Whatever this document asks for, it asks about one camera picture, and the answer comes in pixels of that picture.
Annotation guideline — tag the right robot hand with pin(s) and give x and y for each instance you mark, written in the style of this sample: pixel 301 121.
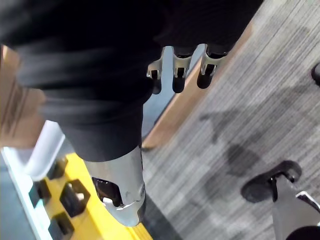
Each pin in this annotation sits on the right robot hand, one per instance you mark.
pixel 100 75

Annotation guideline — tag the white curved bar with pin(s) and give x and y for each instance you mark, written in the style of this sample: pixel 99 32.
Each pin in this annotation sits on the white curved bar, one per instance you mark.
pixel 46 147

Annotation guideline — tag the robot dark foot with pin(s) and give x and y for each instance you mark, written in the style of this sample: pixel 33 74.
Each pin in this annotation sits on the robot dark foot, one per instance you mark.
pixel 260 186
pixel 316 73

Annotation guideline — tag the robot silver leg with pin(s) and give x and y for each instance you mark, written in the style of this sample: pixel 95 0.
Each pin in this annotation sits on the robot silver leg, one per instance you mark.
pixel 290 212

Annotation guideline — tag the pale grey shelf post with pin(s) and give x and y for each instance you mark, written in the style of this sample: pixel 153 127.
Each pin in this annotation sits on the pale grey shelf post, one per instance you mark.
pixel 15 190

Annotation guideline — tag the yellow metal shelf frame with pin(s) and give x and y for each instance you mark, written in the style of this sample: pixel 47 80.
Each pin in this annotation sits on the yellow metal shelf frame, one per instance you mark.
pixel 85 225

